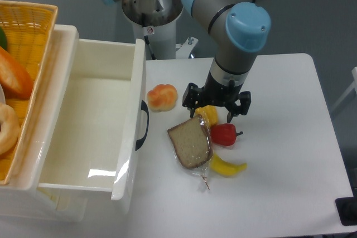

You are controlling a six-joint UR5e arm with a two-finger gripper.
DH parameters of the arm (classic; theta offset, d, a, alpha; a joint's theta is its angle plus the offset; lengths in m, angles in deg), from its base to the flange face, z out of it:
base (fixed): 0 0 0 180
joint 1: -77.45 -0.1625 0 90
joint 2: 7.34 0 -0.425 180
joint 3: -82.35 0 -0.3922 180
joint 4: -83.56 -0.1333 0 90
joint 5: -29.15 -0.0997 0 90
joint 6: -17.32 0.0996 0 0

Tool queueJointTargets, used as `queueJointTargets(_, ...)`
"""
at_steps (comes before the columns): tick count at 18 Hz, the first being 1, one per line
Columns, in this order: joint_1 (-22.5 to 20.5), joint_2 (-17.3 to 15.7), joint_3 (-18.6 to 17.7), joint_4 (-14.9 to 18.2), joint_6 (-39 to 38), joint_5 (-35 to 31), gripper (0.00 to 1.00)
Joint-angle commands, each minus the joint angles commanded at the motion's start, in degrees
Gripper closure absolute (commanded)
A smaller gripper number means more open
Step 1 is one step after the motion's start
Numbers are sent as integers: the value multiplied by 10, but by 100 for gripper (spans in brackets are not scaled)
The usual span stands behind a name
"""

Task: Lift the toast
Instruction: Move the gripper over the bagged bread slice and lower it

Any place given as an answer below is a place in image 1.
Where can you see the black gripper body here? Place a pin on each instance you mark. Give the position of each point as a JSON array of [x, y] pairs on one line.
[[221, 88]]

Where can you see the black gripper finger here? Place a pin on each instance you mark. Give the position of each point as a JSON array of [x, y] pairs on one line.
[[235, 110], [191, 99]]

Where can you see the bagged toast slice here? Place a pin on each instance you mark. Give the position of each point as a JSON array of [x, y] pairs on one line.
[[192, 147]]

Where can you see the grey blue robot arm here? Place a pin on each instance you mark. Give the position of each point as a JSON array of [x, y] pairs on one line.
[[239, 27]]

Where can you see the yellow bell pepper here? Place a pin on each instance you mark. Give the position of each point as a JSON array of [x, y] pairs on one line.
[[209, 113]]

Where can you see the orange bread roll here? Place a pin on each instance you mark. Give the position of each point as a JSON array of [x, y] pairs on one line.
[[162, 97]]

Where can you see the red bell pepper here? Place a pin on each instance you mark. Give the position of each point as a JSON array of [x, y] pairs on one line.
[[224, 134]]

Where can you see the yellow banana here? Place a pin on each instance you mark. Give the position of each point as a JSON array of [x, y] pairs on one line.
[[225, 168]]

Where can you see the white plastic drawer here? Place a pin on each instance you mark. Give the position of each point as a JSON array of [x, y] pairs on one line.
[[100, 123]]

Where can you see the black device at edge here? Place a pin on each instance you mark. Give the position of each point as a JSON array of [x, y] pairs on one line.
[[346, 208]]

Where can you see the orange baguette loaf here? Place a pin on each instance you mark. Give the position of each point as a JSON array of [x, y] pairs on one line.
[[15, 80]]

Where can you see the yellow wicker basket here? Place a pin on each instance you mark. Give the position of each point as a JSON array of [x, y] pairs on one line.
[[28, 28]]

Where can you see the beige bagel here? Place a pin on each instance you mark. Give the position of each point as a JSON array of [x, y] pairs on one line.
[[10, 127]]

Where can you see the green vegetable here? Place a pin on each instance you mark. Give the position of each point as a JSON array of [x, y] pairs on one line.
[[3, 40]]

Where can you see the white drawer cabinet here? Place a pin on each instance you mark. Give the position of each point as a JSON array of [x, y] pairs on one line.
[[42, 165]]

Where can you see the white frame at right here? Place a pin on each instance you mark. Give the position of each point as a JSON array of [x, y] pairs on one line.
[[346, 97]]

